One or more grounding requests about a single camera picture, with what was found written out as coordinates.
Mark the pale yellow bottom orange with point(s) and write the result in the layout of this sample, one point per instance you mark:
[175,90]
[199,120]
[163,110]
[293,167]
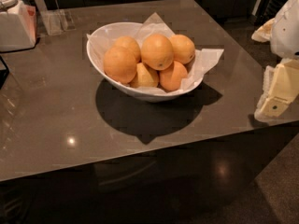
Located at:
[145,77]

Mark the white jar with lid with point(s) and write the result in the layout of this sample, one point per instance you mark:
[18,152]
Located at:
[17,25]

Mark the black object at left edge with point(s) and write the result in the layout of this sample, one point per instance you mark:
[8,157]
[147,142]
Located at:
[4,72]

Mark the white paper liner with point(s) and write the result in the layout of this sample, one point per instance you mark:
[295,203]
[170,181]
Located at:
[204,61]

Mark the clear acrylic sign holder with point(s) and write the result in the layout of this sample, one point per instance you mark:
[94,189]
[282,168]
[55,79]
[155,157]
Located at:
[55,21]

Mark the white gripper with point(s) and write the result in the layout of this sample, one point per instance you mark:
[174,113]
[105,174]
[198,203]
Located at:
[286,32]

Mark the white ceramic bowl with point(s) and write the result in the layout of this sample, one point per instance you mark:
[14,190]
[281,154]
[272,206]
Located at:
[102,34]

